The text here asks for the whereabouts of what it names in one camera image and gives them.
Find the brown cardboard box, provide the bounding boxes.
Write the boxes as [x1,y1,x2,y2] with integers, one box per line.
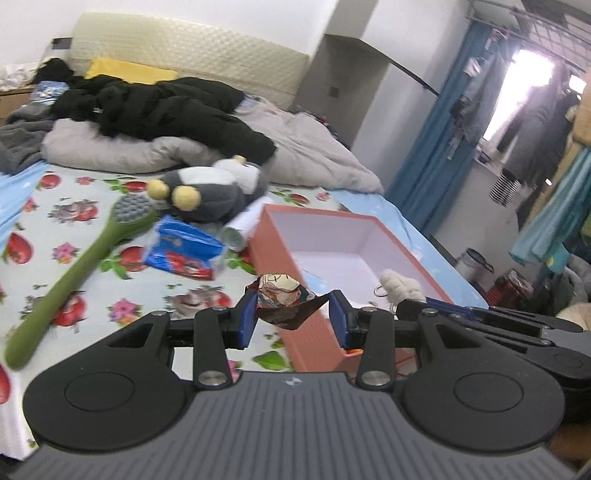
[0,85,35,125]

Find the dark grey blanket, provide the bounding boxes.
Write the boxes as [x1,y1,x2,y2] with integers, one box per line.
[0,104,58,176]

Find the cream plush keychain toy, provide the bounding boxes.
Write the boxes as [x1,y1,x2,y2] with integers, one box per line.
[373,268,424,308]

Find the brown cartoon print wrapper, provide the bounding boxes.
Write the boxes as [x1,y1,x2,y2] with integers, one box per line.
[245,273,331,330]

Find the white tube with silver cap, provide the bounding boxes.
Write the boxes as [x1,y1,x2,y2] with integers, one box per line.
[221,203,264,252]

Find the blue plastic packet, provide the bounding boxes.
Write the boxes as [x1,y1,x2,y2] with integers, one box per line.
[32,79,65,100]

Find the striped hanging garment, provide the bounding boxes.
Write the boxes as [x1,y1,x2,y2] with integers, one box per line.
[489,168,520,206]

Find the fruit print tablecloth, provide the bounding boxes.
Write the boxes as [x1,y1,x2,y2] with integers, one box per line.
[0,168,352,462]

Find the blue snack packet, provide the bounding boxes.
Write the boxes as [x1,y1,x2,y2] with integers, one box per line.
[144,215,227,281]

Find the beige quilted headboard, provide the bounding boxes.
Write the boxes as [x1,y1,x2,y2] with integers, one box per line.
[69,12,311,112]

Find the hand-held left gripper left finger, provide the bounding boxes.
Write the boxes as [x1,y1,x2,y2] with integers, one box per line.
[104,291,259,389]

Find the grey wall cabinet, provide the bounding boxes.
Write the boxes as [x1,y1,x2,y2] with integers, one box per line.
[295,0,444,153]

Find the green massage brush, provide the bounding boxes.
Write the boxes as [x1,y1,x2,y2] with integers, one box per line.
[4,193,153,370]

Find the yellow pillow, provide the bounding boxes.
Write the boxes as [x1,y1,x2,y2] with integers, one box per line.
[85,56,180,85]

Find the light grey duvet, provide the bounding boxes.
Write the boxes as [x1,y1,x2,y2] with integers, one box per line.
[41,97,384,195]

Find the bright window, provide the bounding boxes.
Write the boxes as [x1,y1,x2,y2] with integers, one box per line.
[482,48,555,144]

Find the white crumpled clothing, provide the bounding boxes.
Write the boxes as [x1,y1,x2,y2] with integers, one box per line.
[0,62,40,90]

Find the teal hanging garment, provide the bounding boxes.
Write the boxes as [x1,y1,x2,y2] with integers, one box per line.
[510,148,591,266]

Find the orange cardboard box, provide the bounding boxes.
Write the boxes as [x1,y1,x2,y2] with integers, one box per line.
[249,204,455,372]

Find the grey plush toy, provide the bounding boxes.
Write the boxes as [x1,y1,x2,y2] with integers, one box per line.
[147,155,267,224]

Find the metal clothes rack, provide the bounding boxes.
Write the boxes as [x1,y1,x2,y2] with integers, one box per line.
[466,0,591,79]

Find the small trash can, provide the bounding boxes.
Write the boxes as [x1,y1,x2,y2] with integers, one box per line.
[455,248,492,283]

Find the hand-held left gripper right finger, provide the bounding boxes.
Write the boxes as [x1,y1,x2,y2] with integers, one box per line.
[330,291,467,387]

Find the black jacket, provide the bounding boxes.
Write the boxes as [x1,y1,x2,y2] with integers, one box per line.
[48,76,278,164]

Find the hanging clothes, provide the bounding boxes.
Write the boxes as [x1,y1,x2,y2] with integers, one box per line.
[496,65,583,158]

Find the blue curtain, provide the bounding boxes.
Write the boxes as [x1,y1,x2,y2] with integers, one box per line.
[385,21,511,236]

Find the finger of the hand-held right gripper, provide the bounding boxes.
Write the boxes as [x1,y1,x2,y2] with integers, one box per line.
[427,298,585,333]
[397,299,555,347]

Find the black crumpled clothing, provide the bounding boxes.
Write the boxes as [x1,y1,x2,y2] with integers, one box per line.
[37,58,79,86]

